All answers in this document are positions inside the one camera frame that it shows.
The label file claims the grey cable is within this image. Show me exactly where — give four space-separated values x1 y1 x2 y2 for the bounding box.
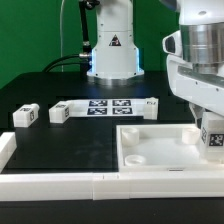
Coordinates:
59 0 66 73

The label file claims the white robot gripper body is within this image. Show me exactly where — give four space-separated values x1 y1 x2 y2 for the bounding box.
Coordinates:
166 55 224 116

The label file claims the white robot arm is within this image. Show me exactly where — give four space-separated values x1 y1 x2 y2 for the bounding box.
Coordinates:
87 0 224 129

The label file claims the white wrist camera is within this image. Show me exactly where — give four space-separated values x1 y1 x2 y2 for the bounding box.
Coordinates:
162 31 182 56

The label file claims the white square tabletop part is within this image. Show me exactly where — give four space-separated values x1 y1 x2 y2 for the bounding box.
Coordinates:
116 124 224 172

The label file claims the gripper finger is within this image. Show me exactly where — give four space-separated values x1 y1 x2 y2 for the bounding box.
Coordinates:
189 103 204 128

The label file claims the white marker base plate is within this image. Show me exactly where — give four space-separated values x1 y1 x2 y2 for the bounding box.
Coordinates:
68 99 145 117

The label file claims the white U-shaped obstacle fence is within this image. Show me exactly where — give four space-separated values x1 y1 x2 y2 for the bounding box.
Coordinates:
0 132 224 201

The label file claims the black cable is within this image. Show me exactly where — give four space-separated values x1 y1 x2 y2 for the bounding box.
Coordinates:
42 53 93 73

